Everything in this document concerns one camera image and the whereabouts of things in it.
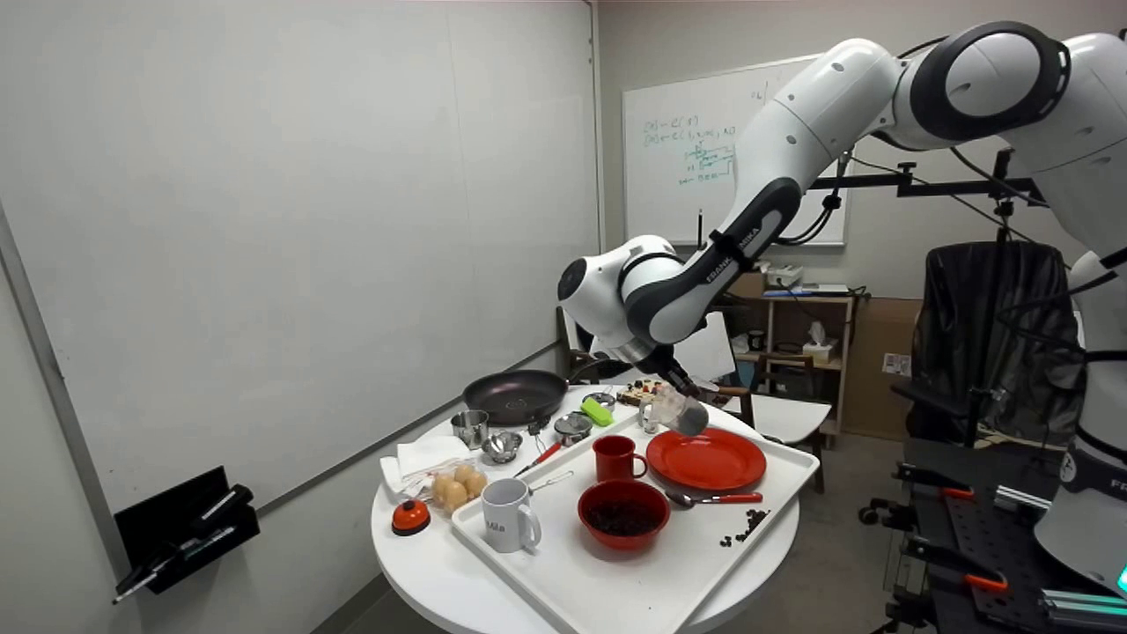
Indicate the wooden shelf unit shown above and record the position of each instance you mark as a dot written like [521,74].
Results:
[810,374]

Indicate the thin black tripod pole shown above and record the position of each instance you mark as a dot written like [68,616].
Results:
[699,230]

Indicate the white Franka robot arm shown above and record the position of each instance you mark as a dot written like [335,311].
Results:
[823,108]

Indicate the white plastic tray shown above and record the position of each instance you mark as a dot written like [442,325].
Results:
[610,586]

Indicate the red bowl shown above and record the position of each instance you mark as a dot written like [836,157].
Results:
[621,532]

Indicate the small steel bowl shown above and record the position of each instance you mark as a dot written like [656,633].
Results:
[502,450]

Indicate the white mug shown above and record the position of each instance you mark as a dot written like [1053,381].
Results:
[508,514]

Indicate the brown cardboard box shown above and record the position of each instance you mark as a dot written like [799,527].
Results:
[881,364]

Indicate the red plate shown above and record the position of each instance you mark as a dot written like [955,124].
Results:
[717,464]

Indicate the black equipment cart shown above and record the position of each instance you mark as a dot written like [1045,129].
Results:
[988,540]

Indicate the white paper napkin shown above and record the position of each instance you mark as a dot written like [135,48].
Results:
[416,460]

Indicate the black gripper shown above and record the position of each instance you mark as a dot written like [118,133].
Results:
[644,374]

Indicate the black frying pan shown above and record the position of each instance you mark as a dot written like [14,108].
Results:
[516,394]

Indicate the small orange round object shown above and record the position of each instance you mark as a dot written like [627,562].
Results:
[411,519]

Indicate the black camera boom stand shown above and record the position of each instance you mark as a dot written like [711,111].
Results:
[937,183]

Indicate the red mug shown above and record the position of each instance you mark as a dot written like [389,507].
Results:
[612,460]

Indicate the black office chair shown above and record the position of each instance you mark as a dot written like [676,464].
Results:
[996,339]

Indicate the clear plastic jar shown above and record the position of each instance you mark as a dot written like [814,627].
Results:
[679,418]

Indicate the white whiteboard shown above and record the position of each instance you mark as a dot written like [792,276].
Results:
[679,154]

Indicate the tissue box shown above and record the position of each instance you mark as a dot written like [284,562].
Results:
[818,342]

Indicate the green plastic object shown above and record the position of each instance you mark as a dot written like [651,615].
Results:
[597,408]

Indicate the black wall marker holder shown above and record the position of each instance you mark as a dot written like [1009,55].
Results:
[178,532]

